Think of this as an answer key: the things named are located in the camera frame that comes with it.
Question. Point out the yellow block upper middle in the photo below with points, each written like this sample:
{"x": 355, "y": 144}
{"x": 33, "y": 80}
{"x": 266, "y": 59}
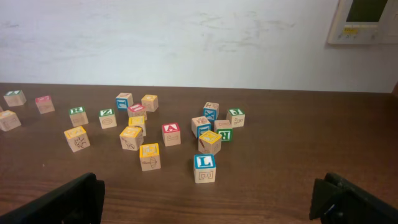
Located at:
{"x": 138, "y": 121}

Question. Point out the yellow block lower middle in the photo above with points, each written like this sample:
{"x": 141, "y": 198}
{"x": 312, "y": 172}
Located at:
{"x": 132, "y": 138}

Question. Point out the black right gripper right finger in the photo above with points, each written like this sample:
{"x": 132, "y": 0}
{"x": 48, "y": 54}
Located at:
{"x": 335, "y": 200}

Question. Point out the beige wall control panel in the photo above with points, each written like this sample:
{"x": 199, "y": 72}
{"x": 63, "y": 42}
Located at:
{"x": 364, "y": 22}

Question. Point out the blue X wooden block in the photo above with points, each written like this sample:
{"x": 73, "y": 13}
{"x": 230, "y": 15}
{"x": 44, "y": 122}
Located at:
{"x": 211, "y": 111}

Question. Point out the green Z letter block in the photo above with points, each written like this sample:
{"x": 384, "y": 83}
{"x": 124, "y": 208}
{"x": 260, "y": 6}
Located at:
{"x": 107, "y": 118}

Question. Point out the yellow block left cluster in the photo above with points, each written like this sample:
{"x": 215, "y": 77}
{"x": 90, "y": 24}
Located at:
{"x": 9, "y": 120}

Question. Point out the green L letter block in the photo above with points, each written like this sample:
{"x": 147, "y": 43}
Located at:
{"x": 15, "y": 98}

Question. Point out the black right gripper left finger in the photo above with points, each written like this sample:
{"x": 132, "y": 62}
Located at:
{"x": 79, "y": 201}

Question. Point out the green J letter block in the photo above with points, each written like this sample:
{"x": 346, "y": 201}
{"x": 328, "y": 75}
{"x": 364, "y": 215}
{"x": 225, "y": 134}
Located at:
{"x": 236, "y": 117}

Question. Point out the green R letter block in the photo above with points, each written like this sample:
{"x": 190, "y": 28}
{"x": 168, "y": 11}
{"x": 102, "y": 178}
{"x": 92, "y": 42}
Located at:
{"x": 78, "y": 116}

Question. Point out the yellow umbrella picture block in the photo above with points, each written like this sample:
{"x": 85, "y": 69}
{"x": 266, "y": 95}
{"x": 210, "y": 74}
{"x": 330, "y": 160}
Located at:
{"x": 149, "y": 155}

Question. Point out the yellow block near R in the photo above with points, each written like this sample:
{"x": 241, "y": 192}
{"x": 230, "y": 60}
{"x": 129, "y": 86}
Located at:
{"x": 77, "y": 138}

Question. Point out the red A letter block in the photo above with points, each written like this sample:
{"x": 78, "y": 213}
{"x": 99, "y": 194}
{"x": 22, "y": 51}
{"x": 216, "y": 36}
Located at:
{"x": 171, "y": 134}

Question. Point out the yellow top back block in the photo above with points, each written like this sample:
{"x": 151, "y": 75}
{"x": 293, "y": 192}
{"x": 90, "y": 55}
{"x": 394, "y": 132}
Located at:
{"x": 150, "y": 102}

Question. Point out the red C letter block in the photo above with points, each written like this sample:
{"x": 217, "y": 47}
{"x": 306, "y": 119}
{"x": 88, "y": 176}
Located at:
{"x": 44, "y": 104}

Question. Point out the red I letter block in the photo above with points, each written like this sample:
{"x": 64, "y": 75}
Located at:
{"x": 137, "y": 110}

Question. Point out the green R side block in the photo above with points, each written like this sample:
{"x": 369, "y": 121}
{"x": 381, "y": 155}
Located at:
{"x": 224, "y": 128}

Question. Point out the yellow block cluster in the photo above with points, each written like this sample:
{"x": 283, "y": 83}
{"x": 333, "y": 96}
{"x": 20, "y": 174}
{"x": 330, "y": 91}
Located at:
{"x": 9, "y": 120}
{"x": 209, "y": 143}

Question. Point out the yellow block right cluster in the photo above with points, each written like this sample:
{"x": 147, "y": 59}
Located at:
{"x": 209, "y": 143}

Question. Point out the blue side wooden block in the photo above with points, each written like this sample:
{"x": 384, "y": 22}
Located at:
{"x": 200, "y": 125}

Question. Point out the blue side top block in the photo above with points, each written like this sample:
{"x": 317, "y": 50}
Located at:
{"x": 124, "y": 101}

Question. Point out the blue L letter block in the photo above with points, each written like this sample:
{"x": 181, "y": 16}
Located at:
{"x": 204, "y": 168}

